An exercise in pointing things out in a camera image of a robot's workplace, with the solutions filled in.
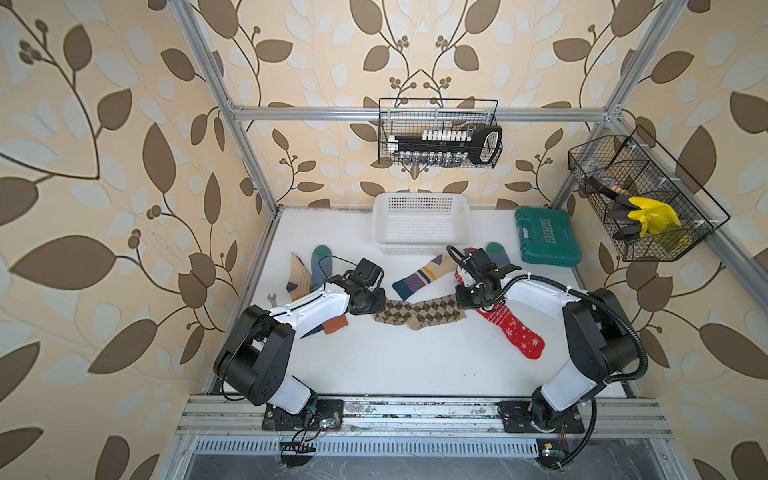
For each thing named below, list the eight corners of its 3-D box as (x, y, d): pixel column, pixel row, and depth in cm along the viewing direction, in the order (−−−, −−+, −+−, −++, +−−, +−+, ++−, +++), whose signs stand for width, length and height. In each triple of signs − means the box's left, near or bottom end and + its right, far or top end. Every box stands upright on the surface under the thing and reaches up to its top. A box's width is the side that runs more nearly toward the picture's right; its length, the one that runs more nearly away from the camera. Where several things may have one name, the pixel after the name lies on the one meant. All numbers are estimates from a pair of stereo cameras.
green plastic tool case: (526, 266, 105) (531, 257, 101) (509, 216, 120) (513, 207, 116) (588, 266, 105) (596, 257, 101) (563, 216, 120) (569, 207, 116)
